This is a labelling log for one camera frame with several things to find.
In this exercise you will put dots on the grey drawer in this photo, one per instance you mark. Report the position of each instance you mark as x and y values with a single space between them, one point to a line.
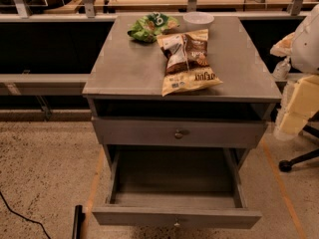
179 132
176 187

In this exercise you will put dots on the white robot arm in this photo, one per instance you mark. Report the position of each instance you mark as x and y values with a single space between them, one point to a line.
300 101

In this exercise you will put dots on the grey wooden drawer cabinet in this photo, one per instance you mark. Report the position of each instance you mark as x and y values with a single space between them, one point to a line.
126 82

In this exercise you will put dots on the grey top drawer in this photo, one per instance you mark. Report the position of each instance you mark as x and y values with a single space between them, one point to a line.
179 132

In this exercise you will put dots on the brown yellow snack bag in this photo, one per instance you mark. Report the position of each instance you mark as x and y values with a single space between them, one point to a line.
187 67

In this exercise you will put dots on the green chip bag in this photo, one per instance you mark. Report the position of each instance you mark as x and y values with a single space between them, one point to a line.
147 28

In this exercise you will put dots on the clear plastic bowl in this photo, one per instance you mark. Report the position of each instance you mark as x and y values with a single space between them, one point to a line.
197 21

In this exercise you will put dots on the black bar on floor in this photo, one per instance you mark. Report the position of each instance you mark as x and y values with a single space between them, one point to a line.
77 223

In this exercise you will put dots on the black office chair base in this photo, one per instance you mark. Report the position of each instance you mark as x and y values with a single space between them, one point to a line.
286 165

